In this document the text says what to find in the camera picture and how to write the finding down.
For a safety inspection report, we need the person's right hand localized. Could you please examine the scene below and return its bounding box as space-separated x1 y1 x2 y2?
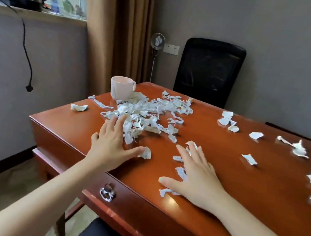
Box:
155 137 238 217

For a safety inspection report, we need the person's left hand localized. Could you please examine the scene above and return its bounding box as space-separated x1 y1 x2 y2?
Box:
84 110 150 178

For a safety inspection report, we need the person's left forearm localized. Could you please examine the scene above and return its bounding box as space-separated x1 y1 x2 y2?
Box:
0 144 112 236

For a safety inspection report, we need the long white paper strip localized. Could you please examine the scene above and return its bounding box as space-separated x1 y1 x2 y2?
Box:
86 94 116 111

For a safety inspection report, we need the pile of torn paper scraps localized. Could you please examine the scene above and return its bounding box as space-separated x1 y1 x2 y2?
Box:
96 81 197 154

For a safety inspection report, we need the pale pink ribbed mug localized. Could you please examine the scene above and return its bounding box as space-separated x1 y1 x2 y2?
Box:
108 75 138 103

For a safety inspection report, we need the reddish brown wooden desk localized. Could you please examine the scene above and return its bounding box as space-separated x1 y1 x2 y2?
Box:
12 65 311 236

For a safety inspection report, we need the small standing fan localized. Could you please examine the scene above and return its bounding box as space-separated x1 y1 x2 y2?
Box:
144 32 167 84

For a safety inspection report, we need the brown curtain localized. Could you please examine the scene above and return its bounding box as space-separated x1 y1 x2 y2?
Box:
69 0 159 103

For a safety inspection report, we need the black mesh office chair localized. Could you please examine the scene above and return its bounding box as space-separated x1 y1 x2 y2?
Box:
171 35 248 111

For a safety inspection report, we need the window sill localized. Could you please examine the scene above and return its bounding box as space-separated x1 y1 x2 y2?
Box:
0 2 89 28

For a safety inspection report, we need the black kettle base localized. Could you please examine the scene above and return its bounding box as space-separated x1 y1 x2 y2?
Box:
5 0 45 13

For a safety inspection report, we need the silver drawer handle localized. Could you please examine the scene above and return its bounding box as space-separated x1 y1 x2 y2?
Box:
98 183 117 203

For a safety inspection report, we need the white wall socket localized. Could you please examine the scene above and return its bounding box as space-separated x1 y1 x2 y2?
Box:
162 43 181 56

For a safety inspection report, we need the black power cable with plug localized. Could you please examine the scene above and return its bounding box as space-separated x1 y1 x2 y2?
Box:
0 0 46 93

